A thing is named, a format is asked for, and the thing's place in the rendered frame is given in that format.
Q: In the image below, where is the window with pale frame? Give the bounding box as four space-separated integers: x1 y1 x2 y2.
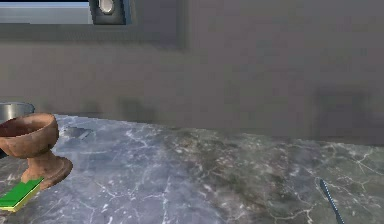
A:
0 1 94 25

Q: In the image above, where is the silver metal pot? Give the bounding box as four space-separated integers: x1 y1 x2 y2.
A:
0 101 36 125

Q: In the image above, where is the green and yellow sponge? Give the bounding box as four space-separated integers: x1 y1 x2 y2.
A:
0 176 45 213

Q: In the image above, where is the brown footed bowl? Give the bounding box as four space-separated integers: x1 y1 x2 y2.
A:
0 112 74 191

